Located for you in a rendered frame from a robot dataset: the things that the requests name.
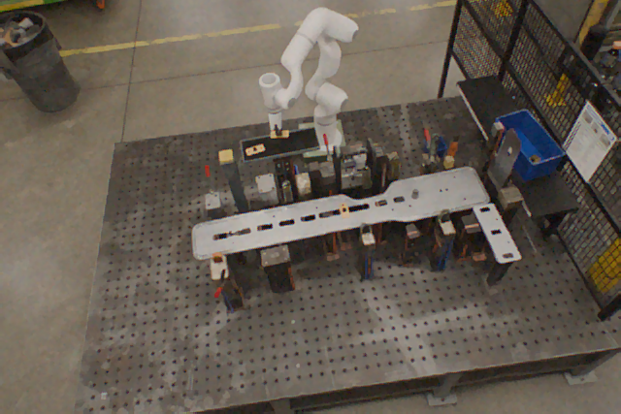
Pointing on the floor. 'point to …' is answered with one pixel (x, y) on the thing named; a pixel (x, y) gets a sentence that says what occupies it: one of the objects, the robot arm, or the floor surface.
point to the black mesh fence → (541, 99)
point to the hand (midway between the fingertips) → (278, 130)
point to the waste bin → (35, 60)
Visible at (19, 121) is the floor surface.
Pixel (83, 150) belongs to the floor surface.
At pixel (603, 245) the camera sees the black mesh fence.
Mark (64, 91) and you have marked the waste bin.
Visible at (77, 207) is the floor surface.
